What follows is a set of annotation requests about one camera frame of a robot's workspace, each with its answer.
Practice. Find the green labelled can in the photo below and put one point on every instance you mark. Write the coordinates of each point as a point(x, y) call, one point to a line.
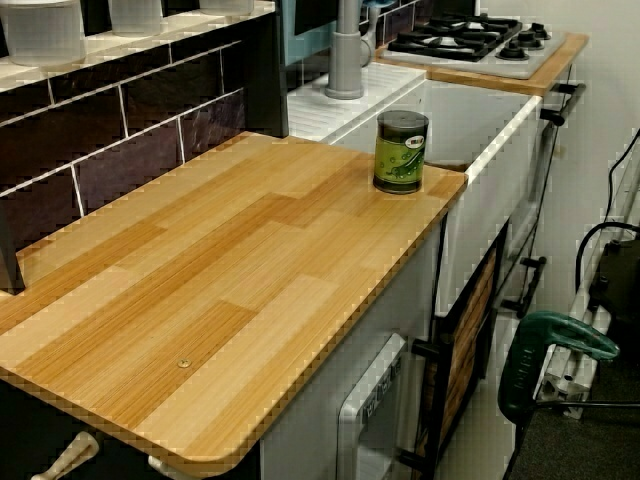
point(400, 160)

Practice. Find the white toy sink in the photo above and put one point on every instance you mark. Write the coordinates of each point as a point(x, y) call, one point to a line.
point(500, 200)

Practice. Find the wood panel cabinet door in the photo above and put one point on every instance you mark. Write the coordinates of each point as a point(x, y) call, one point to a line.
point(470, 330)

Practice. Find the grey toy faucet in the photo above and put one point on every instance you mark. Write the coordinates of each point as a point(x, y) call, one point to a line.
point(345, 65)

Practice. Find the brass countertop screw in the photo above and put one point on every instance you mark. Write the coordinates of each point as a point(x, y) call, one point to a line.
point(186, 363)

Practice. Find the dark tile backsplash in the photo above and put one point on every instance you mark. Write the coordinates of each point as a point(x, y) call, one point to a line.
point(125, 125)

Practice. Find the black stove burner grates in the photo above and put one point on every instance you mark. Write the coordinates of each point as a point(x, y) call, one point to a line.
point(450, 37)

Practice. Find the green power tool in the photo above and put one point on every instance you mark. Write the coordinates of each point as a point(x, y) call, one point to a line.
point(525, 370)

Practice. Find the white plastic jar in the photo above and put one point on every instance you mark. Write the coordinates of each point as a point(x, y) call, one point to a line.
point(225, 6)
point(135, 17)
point(40, 35)

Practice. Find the cream shelf ledge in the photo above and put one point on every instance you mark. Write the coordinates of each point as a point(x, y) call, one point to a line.
point(130, 45)

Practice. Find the white stove plate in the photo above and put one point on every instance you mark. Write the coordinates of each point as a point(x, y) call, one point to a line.
point(540, 62)

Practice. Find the aluminium extrusion bar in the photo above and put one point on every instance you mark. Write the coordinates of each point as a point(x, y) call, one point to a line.
point(570, 390)

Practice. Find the wooden stove counter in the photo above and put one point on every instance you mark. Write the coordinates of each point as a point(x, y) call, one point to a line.
point(560, 70)

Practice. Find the black power box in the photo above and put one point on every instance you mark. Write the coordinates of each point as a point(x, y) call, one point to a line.
point(617, 280)

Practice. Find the white tap knob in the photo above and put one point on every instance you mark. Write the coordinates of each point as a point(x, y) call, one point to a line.
point(65, 457)

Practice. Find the dark shelf post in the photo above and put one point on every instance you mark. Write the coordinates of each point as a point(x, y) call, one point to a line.
point(267, 90)

